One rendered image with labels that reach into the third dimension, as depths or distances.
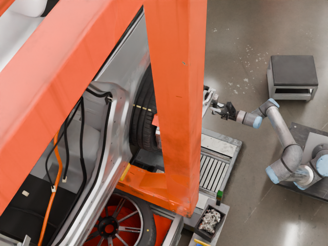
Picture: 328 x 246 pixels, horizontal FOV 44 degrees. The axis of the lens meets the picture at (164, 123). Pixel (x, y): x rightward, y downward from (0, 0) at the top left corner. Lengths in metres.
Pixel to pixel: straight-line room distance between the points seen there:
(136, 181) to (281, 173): 0.98
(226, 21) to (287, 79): 1.24
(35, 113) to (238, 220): 2.88
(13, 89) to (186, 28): 0.71
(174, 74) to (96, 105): 1.17
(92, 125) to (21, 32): 0.94
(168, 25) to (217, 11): 3.52
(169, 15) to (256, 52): 3.19
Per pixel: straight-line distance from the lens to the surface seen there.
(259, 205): 3.54
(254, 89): 4.13
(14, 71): 0.76
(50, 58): 0.76
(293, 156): 2.58
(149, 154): 3.45
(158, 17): 1.32
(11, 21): 2.08
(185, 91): 1.56
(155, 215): 3.18
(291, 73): 3.87
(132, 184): 2.85
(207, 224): 2.84
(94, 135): 2.67
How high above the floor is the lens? 3.27
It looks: 58 degrees down
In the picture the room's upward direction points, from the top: 6 degrees counter-clockwise
